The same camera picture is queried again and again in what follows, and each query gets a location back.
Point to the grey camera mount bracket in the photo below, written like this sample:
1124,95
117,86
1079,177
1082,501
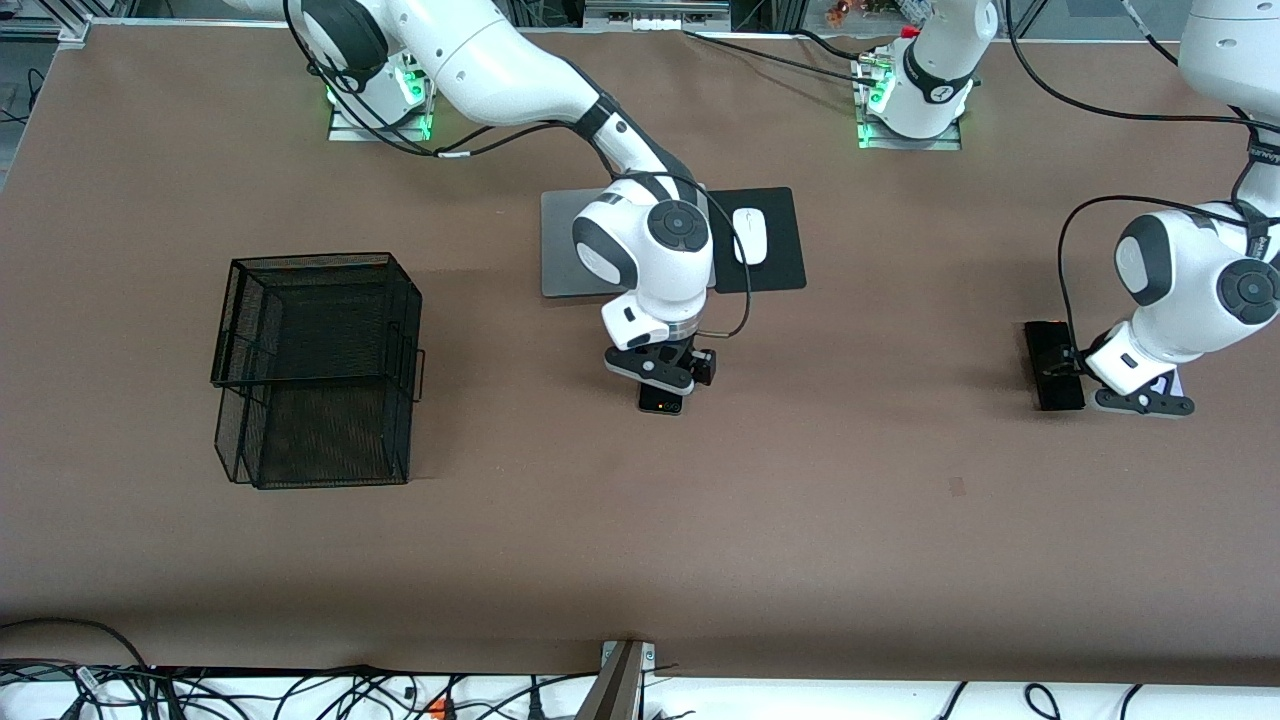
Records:
615,690

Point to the small black flip phone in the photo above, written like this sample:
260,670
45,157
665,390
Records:
662,405

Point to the small orange figure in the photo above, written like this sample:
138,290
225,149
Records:
840,12

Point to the grey power strip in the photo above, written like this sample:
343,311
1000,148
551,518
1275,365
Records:
655,20

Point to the long black smartphone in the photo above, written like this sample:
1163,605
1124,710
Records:
1045,370

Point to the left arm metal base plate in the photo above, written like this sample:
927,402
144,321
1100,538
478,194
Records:
875,143

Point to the orange plug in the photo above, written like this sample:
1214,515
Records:
436,710

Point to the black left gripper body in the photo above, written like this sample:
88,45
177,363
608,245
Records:
1071,359

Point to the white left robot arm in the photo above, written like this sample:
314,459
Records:
1190,290

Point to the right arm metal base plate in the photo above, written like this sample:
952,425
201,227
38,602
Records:
345,134

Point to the white computer mouse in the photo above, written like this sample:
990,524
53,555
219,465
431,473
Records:
752,240

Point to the black mouse pad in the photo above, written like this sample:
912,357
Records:
785,260

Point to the black mesh two-tier tray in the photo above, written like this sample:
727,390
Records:
330,440

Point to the aluminium frame corner bracket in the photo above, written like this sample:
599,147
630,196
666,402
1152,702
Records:
75,32

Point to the silver laptop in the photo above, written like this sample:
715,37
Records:
560,250

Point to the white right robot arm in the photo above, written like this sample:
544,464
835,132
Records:
500,70

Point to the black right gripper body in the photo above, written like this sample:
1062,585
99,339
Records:
699,362

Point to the lilac flip phone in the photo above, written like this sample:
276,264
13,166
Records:
1176,382

